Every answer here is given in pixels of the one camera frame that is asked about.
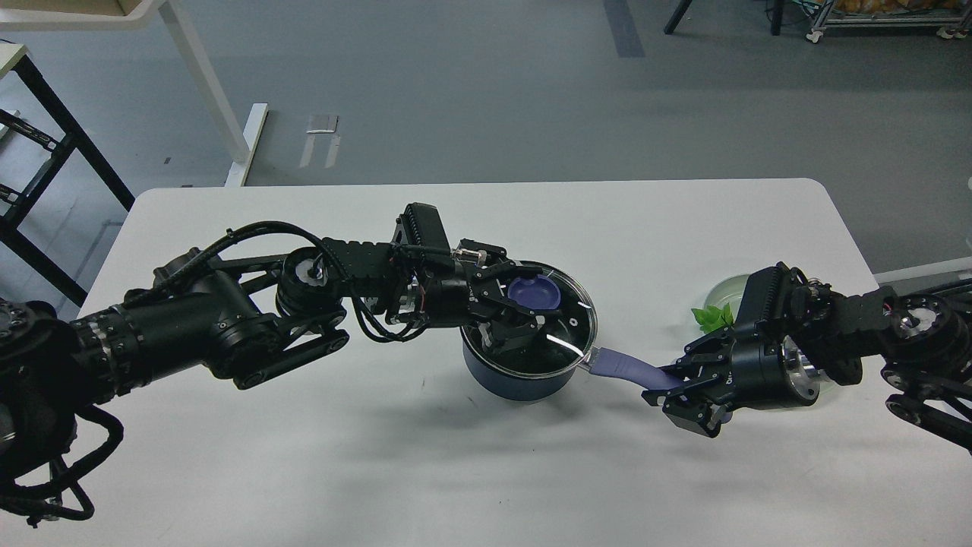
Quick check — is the metal cart on casters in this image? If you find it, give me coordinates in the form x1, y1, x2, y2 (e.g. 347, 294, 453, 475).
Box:
803, 1, 971, 44

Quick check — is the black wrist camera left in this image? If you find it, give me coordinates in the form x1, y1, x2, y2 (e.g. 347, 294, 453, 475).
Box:
391, 202, 453, 267

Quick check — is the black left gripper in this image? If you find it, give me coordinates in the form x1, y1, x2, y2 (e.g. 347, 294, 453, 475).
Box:
419, 242, 566, 353

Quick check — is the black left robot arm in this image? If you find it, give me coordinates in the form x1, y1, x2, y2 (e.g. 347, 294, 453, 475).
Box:
2, 217, 563, 526

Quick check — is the clear glass bowl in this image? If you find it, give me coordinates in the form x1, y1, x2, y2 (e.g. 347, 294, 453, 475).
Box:
703, 273, 836, 392

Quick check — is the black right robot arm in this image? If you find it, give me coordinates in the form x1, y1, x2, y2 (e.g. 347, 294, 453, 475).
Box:
642, 263, 970, 449

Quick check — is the blue pot with handle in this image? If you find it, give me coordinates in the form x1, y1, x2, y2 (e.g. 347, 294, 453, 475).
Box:
462, 262, 734, 425

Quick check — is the glass lid with blue knob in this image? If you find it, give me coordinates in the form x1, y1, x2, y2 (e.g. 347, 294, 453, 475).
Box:
459, 273, 598, 381

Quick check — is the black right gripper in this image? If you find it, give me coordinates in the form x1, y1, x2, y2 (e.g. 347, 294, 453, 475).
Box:
642, 333, 820, 438

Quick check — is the black metal rack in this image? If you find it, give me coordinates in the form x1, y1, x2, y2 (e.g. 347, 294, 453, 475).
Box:
1, 42, 135, 305

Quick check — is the white desk with legs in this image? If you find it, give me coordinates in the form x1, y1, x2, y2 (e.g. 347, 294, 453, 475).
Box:
2, 1, 270, 191

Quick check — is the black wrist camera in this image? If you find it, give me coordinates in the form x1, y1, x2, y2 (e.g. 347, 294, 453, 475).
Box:
391, 202, 453, 267
734, 262, 792, 340

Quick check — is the orange toy carrot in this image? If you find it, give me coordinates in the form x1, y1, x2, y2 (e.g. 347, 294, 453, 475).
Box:
690, 302, 735, 334

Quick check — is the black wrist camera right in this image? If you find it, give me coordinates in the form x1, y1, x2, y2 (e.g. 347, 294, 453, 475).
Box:
734, 262, 792, 340

